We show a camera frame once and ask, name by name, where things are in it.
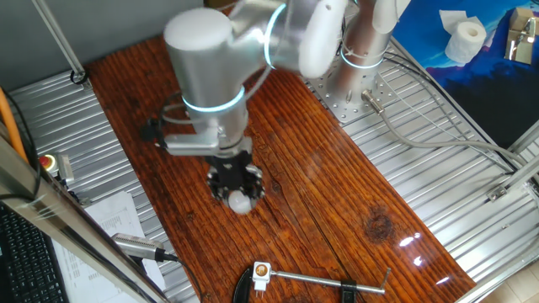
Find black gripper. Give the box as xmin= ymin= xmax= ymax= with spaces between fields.
xmin=205 ymin=151 xmax=266 ymax=202

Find white light bulb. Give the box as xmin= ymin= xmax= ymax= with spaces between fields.
xmin=227 ymin=189 xmax=254 ymax=215

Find brown wooden board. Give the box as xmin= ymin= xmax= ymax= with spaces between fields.
xmin=86 ymin=35 xmax=477 ymax=303

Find white lamp socket adapter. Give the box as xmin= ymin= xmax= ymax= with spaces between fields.
xmin=251 ymin=261 xmax=273 ymax=299

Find printed paper sheets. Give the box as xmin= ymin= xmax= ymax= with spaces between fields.
xmin=52 ymin=191 xmax=168 ymax=303

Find red emergency stop button box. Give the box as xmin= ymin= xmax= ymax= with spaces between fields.
xmin=38 ymin=151 xmax=76 ymax=186

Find black keyboard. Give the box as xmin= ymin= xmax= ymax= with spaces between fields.
xmin=0 ymin=204 xmax=71 ymax=303

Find orange pole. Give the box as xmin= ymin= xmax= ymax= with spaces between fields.
xmin=0 ymin=88 xmax=29 ymax=163

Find blue mountain picture backdrop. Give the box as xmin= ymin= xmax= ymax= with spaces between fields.
xmin=391 ymin=0 xmax=539 ymax=149

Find white toilet paper roll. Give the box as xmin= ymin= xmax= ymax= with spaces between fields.
xmin=439 ymin=8 xmax=488 ymax=65

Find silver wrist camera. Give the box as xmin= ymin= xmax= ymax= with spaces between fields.
xmin=163 ymin=133 xmax=221 ymax=157

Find black exterior camera cable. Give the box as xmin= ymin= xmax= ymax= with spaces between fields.
xmin=154 ymin=250 xmax=205 ymax=303

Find ribbed silver exterior camera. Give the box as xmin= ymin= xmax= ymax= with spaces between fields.
xmin=110 ymin=232 xmax=166 ymax=263

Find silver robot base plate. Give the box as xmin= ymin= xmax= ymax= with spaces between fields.
xmin=305 ymin=62 xmax=399 ymax=125

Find metal bar clamp black handle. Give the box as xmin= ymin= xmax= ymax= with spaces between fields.
xmin=232 ymin=265 xmax=392 ymax=303

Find thick grey robot cable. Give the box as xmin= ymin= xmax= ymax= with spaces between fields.
xmin=360 ymin=88 xmax=539 ymax=173

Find wide shiny metal frame bar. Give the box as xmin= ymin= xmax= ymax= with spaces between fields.
xmin=0 ymin=134 xmax=172 ymax=303

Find black table cable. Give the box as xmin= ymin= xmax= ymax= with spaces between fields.
xmin=381 ymin=52 xmax=521 ymax=169

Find thin aluminium frame strut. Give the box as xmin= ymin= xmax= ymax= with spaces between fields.
xmin=31 ymin=0 xmax=92 ymax=92

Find aluminium frame profile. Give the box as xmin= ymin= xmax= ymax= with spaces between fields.
xmin=507 ymin=120 xmax=539 ymax=155
xmin=487 ymin=156 xmax=539 ymax=203

